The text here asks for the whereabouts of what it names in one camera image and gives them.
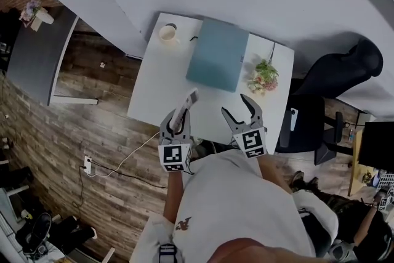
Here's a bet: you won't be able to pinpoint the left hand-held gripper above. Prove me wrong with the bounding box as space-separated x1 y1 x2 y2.
157 108 194 174

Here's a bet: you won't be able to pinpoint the person's right forearm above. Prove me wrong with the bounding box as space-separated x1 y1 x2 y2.
255 153 294 195

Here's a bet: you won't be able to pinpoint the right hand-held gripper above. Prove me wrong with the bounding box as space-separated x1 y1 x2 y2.
220 94 268 160

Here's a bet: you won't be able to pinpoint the white cable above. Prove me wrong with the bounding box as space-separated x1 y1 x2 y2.
90 130 163 178

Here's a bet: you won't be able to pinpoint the potted purple flowers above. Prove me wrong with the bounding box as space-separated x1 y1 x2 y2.
18 0 55 32

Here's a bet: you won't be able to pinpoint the black monitor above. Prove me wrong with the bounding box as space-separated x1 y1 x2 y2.
358 121 394 172

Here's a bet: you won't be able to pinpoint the wooden desk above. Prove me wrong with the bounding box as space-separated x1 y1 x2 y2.
347 128 394 198

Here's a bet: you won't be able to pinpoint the white power strip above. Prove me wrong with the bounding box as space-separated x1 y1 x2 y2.
83 155 94 177

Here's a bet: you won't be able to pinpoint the white table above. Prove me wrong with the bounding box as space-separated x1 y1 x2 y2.
127 11 296 155

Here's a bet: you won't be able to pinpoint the flower bouquet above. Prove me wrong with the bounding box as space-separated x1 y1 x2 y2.
246 41 280 97

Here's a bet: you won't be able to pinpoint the black cable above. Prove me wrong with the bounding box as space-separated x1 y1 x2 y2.
71 162 169 214

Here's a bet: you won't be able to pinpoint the cream mug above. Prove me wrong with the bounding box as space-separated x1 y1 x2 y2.
158 24 181 47

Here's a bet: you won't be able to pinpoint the dark grey desk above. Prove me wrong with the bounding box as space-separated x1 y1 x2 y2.
6 5 100 107

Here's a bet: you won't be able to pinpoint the person's left forearm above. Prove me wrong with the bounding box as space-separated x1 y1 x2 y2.
162 169 187 223

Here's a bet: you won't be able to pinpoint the black office chair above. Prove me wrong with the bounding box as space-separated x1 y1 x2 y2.
275 38 384 166

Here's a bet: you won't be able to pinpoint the teal closed laptop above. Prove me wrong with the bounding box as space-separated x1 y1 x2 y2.
185 17 250 94

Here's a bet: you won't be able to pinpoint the white wire basket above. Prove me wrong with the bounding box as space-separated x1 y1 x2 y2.
373 171 394 195

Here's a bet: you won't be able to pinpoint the person's white shirt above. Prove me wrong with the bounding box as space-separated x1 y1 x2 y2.
129 149 339 263

